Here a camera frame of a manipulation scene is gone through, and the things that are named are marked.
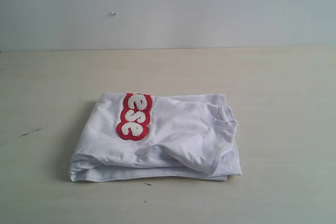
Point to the white t-shirt red lettering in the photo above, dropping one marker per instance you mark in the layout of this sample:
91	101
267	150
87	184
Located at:
134	135

